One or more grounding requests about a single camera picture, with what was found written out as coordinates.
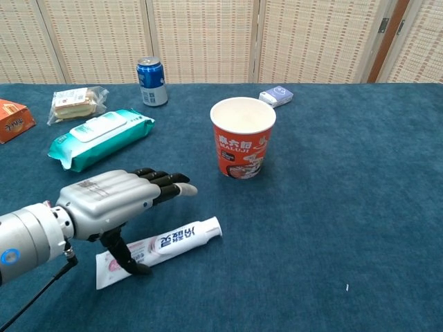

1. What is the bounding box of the orange cardboard box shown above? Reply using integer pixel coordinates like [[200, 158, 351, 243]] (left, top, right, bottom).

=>
[[0, 98, 37, 145]]

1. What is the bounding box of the white toothpaste tube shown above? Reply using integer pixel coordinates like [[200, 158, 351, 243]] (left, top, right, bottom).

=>
[[95, 216, 223, 291]]

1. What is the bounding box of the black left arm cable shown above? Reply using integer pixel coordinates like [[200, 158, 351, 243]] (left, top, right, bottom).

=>
[[0, 241, 79, 332]]

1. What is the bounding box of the blue table cloth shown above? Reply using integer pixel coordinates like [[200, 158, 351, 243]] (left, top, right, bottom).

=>
[[0, 82, 443, 332]]

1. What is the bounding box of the red paper noodle cup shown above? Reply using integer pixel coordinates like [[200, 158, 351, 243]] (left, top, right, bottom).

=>
[[210, 97, 277, 180]]

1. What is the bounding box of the brown wooden post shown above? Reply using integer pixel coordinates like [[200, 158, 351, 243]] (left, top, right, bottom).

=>
[[366, 0, 411, 84]]

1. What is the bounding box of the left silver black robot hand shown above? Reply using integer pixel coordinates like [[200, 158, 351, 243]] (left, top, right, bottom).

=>
[[55, 167, 199, 277]]

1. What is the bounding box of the sandwich in clear wrapper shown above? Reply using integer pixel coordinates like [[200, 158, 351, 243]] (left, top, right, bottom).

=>
[[46, 86, 110, 127]]

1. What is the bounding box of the blue white drink can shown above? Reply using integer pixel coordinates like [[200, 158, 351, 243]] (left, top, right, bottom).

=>
[[136, 56, 169, 107]]

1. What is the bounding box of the bamboo folding screen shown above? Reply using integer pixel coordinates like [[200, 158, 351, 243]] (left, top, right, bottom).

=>
[[0, 0, 443, 84]]

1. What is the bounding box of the teal wet wipes pack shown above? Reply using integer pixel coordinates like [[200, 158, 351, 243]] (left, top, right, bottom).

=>
[[47, 108, 156, 174]]

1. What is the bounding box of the small blue tissue pack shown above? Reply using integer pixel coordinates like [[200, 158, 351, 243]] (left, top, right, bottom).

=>
[[258, 84, 295, 109]]

